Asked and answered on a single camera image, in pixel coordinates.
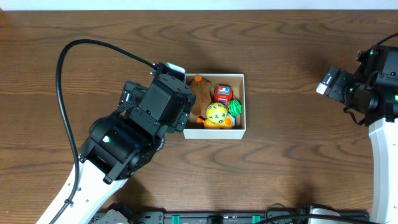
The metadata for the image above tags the red toy fire truck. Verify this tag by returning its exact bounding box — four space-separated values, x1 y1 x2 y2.
213 85 233 106

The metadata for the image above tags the yellow ball with blue letters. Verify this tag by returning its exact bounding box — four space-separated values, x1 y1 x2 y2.
206 103 228 124

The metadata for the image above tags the green plastic turbine wheel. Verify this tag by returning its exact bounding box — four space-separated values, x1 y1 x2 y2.
228 100 242 116

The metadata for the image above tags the orange rubber duck toy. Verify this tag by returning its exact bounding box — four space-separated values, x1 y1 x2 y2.
196 114 236 129

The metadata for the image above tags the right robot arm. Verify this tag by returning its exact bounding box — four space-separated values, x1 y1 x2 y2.
316 66 397 223

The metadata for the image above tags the brown plush bear toy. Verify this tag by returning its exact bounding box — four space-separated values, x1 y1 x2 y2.
188 74 213 116

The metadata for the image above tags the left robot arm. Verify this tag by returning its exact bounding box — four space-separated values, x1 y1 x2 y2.
39 78 195 223

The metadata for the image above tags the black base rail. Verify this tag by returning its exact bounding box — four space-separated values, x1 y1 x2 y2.
89 203 370 224

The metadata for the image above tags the white cardboard box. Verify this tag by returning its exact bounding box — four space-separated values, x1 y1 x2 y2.
183 73 246 139

